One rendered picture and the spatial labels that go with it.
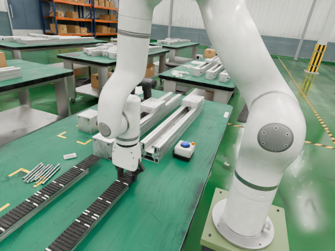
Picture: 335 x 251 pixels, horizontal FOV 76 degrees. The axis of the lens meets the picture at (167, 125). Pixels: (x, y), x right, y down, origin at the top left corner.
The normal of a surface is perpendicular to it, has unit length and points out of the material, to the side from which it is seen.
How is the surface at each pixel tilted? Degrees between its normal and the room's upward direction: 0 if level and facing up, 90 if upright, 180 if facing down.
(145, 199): 0
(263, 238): 1
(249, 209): 90
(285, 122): 57
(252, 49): 75
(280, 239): 1
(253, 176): 93
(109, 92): 53
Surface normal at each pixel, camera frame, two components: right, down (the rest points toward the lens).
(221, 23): -0.61, 0.09
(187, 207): 0.09, -0.90
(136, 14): 0.21, 0.48
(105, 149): -0.40, 0.36
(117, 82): -0.15, -0.38
